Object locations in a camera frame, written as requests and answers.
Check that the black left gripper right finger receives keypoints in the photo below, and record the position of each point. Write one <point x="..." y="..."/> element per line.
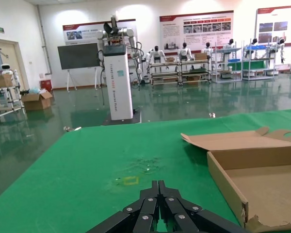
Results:
<point x="174" y="208"/>

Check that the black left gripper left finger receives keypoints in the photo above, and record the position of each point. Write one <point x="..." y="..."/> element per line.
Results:
<point x="145" y="208"/>

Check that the cardboard box with torn edge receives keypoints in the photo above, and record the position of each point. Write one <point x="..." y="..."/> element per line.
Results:
<point x="269" y="194"/>

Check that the open cardboard box on floor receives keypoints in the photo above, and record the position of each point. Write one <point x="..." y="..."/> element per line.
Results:
<point x="36" y="100"/>

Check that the red box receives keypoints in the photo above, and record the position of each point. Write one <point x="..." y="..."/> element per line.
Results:
<point x="46" y="85"/>

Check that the yellow square tape mark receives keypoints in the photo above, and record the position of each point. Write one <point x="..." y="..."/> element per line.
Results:
<point x="124" y="181"/>

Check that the green tablecloth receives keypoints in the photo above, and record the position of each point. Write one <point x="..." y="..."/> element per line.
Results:
<point x="75" y="170"/>

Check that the white tower robot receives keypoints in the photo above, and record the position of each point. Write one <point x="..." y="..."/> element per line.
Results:
<point x="117" y="85"/>

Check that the low metal shelf rack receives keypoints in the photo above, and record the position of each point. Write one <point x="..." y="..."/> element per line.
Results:
<point x="165" y="72"/>
<point x="195" y="72"/>

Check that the tall white shelf rack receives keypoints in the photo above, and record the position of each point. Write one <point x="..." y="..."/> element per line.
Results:
<point x="226" y="72"/>
<point x="258" y="72"/>

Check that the white humanoid robot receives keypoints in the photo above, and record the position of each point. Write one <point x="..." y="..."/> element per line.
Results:
<point x="184" y="52"/>
<point x="281" y="43"/>
<point x="230" y="43"/>
<point x="254" y="43"/>
<point x="207" y="49"/>
<point x="156" y="54"/>

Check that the dark screen on stand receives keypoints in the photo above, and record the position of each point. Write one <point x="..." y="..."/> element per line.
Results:
<point x="77" y="55"/>

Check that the white pipe rack cart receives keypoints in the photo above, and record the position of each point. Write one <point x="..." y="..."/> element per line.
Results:
<point x="7" y="106"/>

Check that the small white round-head robot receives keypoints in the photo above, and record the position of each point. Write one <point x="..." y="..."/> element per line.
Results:
<point x="6" y="69"/>

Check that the grey door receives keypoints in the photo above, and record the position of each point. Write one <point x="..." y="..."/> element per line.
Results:
<point x="4" y="55"/>

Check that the wide red white wall poster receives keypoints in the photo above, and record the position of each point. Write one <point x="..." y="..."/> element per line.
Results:
<point x="196" y="29"/>

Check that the wall poster with robot photo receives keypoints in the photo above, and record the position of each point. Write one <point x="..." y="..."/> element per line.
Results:
<point x="87" y="31"/>

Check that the white wall pipe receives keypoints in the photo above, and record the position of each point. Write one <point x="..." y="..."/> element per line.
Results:
<point x="44" y="41"/>

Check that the wall poster with dark photos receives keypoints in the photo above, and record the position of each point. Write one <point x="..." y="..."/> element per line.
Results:
<point x="276" y="21"/>

